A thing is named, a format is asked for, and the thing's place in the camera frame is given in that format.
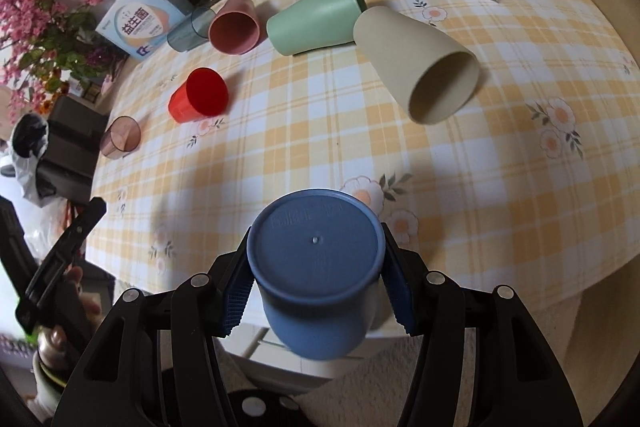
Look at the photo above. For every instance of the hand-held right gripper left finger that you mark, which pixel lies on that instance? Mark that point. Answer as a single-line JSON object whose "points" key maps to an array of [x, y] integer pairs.
{"points": [[235, 302]]}

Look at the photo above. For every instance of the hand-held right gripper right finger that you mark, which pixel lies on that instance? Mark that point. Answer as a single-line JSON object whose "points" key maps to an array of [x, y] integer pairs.
{"points": [[400, 298]]}

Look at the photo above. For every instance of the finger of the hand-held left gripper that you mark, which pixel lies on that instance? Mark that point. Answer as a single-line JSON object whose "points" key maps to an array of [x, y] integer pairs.
{"points": [[75, 237]]}

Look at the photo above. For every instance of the blue cup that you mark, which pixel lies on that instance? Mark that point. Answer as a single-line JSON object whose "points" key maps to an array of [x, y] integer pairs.
{"points": [[315, 257]]}

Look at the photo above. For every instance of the mauve transparent cup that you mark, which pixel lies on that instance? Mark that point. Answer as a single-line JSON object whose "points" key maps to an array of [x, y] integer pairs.
{"points": [[120, 137]]}

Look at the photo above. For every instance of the red cup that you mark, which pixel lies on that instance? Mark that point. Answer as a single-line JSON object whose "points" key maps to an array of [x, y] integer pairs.
{"points": [[197, 94]]}

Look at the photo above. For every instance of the grey-blue transparent cup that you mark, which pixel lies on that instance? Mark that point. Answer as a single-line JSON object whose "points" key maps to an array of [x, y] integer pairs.
{"points": [[187, 32]]}

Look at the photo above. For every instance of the beige cup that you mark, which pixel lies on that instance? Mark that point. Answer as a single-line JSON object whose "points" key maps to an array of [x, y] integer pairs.
{"points": [[400, 52]]}

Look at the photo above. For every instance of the pink cup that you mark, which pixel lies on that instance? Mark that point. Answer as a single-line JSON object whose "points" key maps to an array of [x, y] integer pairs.
{"points": [[234, 32]]}

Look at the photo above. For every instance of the green cup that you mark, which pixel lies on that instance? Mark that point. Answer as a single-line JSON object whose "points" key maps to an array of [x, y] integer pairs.
{"points": [[310, 19]]}

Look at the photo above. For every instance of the person's left hand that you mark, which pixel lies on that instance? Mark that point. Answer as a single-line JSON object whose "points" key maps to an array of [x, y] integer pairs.
{"points": [[92, 306]]}

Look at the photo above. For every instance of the white plastic bag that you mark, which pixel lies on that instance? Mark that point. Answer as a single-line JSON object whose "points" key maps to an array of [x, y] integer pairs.
{"points": [[22, 167]]}

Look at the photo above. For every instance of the yellow plaid floral tablecloth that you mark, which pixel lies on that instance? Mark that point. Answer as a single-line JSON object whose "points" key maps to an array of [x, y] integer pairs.
{"points": [[310, 142]]}

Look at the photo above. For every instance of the pink flower bouquet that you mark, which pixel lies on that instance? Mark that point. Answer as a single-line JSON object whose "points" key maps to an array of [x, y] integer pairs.
{"points": [[40, 22]]}

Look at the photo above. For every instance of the blue and white carton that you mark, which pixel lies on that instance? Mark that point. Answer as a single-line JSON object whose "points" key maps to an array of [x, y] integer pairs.
{"points": [[140, 19]]}

